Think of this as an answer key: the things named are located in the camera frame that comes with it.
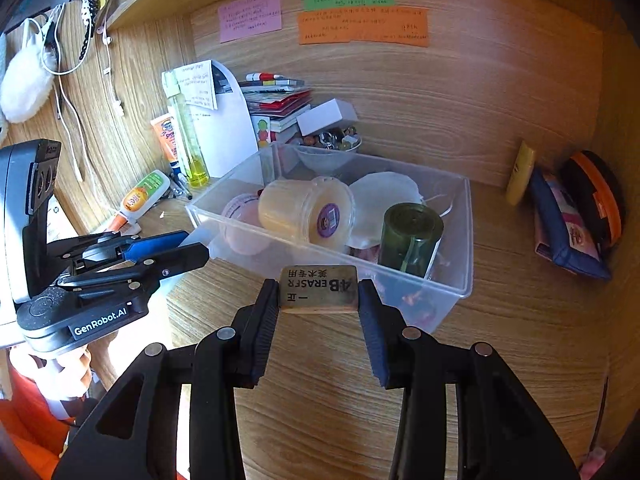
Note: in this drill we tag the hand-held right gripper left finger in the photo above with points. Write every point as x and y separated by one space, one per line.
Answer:
262 330

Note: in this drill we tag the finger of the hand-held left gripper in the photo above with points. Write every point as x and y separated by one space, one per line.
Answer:
185 257
155 245

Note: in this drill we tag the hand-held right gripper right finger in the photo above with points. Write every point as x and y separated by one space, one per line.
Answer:
372 330

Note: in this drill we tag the tan rectangular eraser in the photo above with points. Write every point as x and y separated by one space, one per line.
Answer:
320 292

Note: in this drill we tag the round translucent lidded container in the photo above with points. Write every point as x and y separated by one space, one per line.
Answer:
240 220

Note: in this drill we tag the dark green cylindrical cup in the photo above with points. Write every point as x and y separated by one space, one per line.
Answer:
410 240

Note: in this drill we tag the pale plastic cup with lid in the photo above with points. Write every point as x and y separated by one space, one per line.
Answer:
290 210

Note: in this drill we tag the clear plastic storage box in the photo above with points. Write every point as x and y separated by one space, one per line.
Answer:
455 240

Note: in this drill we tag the white face mask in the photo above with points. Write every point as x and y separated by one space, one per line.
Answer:
380 195

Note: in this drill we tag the wooden desktop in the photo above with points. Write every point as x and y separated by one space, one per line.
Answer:
500 335

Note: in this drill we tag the person's left hand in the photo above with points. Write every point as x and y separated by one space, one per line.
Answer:
70 372

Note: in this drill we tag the orange pen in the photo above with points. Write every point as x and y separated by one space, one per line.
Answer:
119 222

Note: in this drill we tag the white bottle orange label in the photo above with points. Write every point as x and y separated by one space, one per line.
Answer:
142 195

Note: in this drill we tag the black pen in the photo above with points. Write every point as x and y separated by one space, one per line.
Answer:
175 182
181 191

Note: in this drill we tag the white paper slip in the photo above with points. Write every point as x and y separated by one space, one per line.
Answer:
57 220

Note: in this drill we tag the yellow green spray bottle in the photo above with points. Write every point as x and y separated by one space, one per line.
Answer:
192 160

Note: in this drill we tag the orange sunscreen tube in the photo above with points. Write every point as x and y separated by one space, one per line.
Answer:
165 135

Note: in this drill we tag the white paper sheet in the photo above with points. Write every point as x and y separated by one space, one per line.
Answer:
227 130

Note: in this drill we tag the white bowl of beads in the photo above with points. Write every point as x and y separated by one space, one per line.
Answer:
325 157

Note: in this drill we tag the stack of books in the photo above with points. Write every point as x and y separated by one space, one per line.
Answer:
275 105

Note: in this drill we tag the red white marker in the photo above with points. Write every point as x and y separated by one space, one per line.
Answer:
260 77

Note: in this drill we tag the small white box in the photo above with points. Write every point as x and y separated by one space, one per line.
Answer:
325 115

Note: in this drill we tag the white fluffy pompom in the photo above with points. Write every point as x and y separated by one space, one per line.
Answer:
25 85

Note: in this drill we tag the yellow tube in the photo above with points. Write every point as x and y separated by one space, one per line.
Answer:
520 175

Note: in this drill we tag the navy pink pouch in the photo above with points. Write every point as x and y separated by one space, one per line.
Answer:
550 210

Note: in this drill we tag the black white beaded band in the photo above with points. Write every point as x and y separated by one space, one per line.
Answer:
86 25

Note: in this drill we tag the pink paper note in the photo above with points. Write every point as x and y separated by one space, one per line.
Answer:
250 15

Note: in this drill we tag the black orange round case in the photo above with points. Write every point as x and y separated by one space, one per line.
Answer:
595 185

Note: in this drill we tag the orange paper note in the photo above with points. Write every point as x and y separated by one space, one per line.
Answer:
365 30

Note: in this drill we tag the green paper note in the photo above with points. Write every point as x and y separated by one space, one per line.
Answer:
347 1

